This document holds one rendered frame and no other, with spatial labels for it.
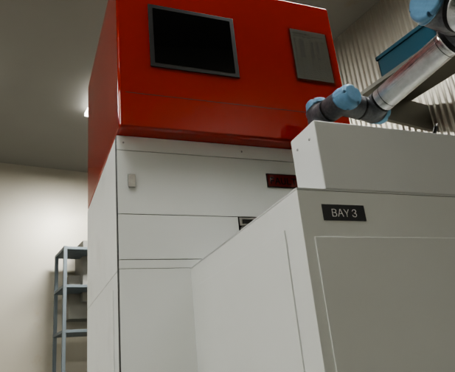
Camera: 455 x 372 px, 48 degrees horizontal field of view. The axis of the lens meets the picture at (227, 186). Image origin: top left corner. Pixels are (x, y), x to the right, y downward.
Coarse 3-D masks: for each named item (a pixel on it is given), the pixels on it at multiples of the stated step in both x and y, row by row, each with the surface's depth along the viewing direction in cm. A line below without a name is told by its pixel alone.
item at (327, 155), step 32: (320, 128) 96; (352, 128) 99; (384, 128) 102; (320, 160) 93; (352, 160) 96; (384, 160) 98; (416, 160) 102; (448, 160) 105; (416, 192) 98; (448, 192) 102
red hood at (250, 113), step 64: (128, 0) 163; (192, 0) 173; (256, 0) 184; (128, 64) 154; (192, 64) 162; (256, 64) 172; (320, 64) 183; (128, 128) 147; (192, 128) 154; (256, 128) 162
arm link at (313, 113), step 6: (312, 102) 160; (318, 102) 159; (306, 108) 162; (312, 108) 159; (318, 108) 157; (306, 114) 162; (312, 114) 159; (318, 114) 157; (312, 120) 159; (318, 120) 157; (324, 120) 157
